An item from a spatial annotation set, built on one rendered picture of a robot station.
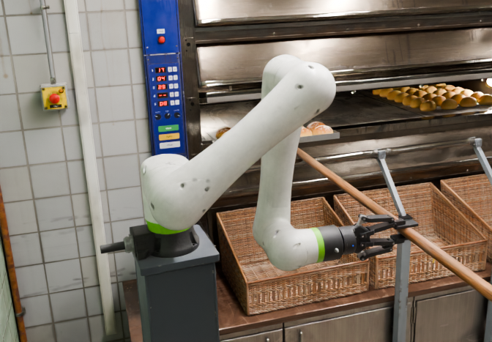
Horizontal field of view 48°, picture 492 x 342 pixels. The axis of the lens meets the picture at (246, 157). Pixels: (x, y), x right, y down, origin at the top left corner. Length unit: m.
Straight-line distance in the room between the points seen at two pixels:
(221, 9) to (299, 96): 1.25
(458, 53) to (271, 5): 1.01
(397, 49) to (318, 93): 1.58
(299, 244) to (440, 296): 1.32
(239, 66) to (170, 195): 1.34
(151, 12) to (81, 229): 1.00
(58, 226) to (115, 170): 0.35
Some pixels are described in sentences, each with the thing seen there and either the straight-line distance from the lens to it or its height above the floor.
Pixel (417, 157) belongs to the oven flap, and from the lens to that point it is 2.99.
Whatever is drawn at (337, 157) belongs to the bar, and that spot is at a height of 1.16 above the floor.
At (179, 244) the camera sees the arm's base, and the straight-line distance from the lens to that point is 1.46.
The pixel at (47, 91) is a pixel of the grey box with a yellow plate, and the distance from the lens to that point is 2.36.
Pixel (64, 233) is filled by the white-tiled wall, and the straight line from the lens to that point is 2.62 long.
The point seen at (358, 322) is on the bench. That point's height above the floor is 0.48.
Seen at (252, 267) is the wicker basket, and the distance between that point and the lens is 2.68.
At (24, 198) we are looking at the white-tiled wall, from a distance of 2.56.
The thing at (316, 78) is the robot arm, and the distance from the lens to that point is 1.27.
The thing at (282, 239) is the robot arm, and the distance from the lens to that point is 1.43.
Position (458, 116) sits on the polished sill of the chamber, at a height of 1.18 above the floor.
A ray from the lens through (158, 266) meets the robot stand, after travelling 1.43.
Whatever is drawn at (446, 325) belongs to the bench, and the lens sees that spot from 2.78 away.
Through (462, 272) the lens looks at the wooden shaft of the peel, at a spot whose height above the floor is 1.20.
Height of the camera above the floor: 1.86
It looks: 17 degrees down
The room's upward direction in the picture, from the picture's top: 2 degrees counter-clockwise
